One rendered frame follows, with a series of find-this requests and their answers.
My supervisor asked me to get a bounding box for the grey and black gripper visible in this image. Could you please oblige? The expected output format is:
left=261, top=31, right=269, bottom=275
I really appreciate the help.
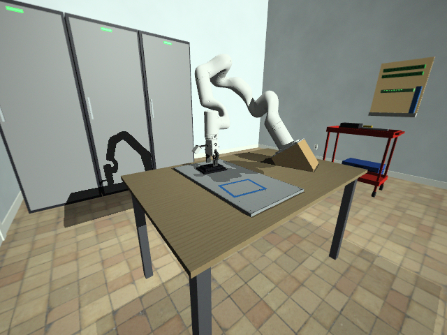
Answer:
left=205, top=138, right=219, bottom=167

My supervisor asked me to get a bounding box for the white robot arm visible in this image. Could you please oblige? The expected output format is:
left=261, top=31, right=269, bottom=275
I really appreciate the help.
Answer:
left=195, top=54, right=300, bottom=154

